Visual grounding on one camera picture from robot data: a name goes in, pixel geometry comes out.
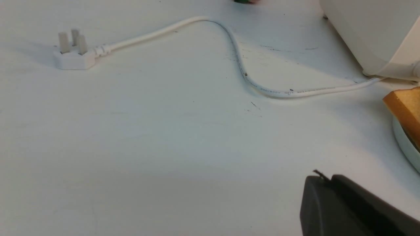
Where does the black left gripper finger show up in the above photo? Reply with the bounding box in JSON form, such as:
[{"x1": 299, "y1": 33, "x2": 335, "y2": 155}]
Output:
[{"x1": 300, "y1": 170, "x2": 420, "y2": 236}]

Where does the toasted bread slice slot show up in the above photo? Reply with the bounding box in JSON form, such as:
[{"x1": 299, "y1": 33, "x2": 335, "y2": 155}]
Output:
[{"x1": 383, "y1": 87, "x2": 420, "y2": 148}]

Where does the pale green round plate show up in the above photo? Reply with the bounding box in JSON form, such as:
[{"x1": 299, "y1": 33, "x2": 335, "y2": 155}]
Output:
[{"x1": 392, "y1": 116, "x2": 420, "y2": 173}]

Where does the white two-slot toaster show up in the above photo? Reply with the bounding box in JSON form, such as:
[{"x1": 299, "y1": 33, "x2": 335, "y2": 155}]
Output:
[{"x1": 319, "y1": 0, "x2": 420, "y2": 82}]

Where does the pink peach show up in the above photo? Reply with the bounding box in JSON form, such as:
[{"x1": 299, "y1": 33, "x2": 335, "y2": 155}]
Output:
[{"x1": 234, "y1": 0, "x2": 260, "y2": 4}]

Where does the white power cord with plug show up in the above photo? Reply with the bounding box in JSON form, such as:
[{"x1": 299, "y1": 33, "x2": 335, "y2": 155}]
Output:
[{"x1": 53, "y1": 17, "x2": 384, "y2": 98}]

